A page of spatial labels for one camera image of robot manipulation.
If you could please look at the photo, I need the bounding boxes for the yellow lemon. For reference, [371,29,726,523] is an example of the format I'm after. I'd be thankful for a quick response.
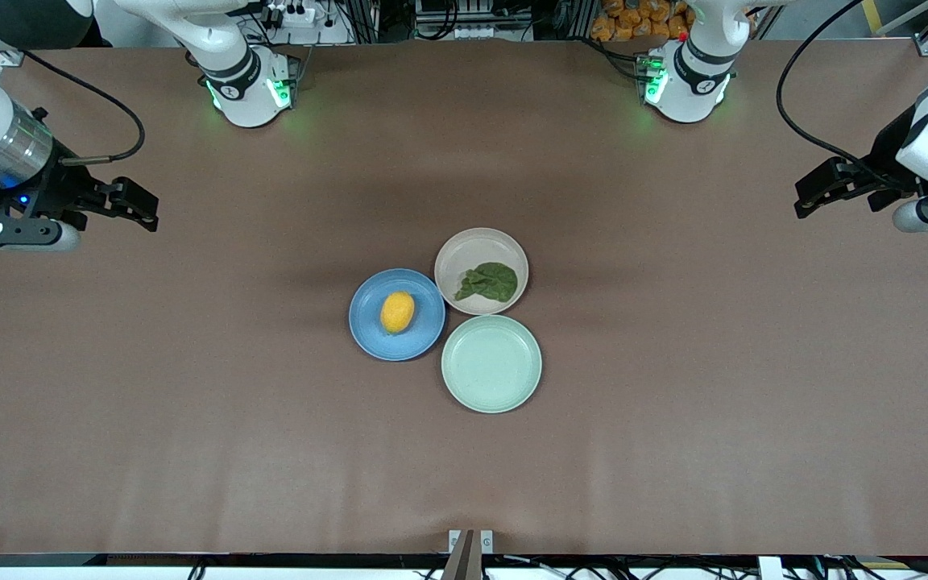
[380,291,416,335]

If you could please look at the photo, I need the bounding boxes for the green lettuce leaf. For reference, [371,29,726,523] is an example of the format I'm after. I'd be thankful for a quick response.
[454,262,520,305]

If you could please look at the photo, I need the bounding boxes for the white power strip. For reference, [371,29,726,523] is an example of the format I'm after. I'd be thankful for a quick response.
[259,0,352,46]

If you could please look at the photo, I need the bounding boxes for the orange snack bags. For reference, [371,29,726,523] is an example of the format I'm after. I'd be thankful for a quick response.
[590,0,694,42]

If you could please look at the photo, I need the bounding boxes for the blue plate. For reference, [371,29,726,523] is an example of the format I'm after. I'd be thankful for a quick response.
[349,268,447,362]

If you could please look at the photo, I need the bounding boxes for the beige plate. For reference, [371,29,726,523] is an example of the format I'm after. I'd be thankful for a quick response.
[434,227,529,316]

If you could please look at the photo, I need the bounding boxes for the pale green plate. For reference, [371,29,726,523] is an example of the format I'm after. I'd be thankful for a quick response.
[441,314,543,415]

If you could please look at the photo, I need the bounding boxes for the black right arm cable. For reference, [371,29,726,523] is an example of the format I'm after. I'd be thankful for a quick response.
[23,50,147,166]

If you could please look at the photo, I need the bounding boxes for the metal table edge bracket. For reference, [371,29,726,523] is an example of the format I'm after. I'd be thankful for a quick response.
[448,529,495,580]

